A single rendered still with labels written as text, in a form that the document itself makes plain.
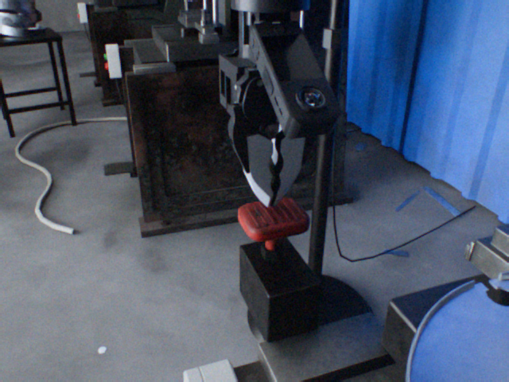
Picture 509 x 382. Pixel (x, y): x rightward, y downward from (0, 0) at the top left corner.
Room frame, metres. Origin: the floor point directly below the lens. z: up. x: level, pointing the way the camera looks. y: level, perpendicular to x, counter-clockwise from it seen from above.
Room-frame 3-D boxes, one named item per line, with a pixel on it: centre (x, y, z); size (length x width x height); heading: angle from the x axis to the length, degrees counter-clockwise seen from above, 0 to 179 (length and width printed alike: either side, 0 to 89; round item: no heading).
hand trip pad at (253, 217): (0.42, -0.03, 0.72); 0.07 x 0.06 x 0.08; 109
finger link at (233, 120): (0.41, -0.01, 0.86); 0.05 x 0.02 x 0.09; 109
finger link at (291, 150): (0.45, -0.03, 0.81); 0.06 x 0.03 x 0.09; 19
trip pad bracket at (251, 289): (0.40, -0.03, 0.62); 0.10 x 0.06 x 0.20; 19
